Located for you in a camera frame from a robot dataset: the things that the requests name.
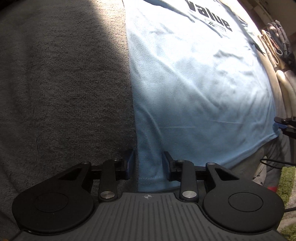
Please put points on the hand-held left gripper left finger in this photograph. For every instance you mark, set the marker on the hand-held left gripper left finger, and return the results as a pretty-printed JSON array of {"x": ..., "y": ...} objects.
[{"x": 130, "y": 163}]

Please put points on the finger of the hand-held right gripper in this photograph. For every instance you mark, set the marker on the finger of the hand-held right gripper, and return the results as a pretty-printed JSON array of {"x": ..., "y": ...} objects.
[
  {"x": 291, "y": 133},
  {"x": 285, "y": 121}
]

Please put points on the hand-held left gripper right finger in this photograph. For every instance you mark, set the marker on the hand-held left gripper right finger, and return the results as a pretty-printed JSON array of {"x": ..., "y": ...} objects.
[{"x": 165, "y": 163}]

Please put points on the light blue t-shirt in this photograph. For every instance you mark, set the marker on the light blue t-shirt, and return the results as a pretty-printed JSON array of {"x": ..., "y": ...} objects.
[{"x": 196, "y": 92}]

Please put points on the grey printed cloth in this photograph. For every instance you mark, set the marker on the grey printed cloth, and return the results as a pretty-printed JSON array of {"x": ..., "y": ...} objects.
[{"x": 263, "y": 166}]

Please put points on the green and white fleece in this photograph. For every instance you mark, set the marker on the green and white fleece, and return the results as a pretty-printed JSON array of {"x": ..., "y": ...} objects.
[{"x": 288, "y": 185}]

